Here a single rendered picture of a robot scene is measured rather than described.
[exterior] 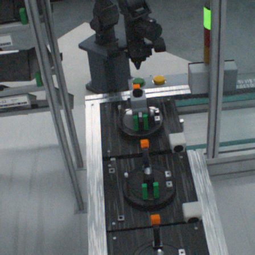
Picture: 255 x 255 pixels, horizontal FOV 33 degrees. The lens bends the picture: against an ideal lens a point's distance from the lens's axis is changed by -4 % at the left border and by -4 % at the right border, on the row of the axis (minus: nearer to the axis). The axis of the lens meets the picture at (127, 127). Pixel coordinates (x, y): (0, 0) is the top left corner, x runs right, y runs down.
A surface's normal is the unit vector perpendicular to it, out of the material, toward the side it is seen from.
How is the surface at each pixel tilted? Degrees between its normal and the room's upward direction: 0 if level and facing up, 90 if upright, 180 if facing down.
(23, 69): 65
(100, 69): 90
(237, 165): 90
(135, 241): 0
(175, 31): 0
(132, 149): 0
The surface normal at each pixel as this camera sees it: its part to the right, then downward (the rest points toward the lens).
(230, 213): -0.08, -0.74
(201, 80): 0.07, 0.67
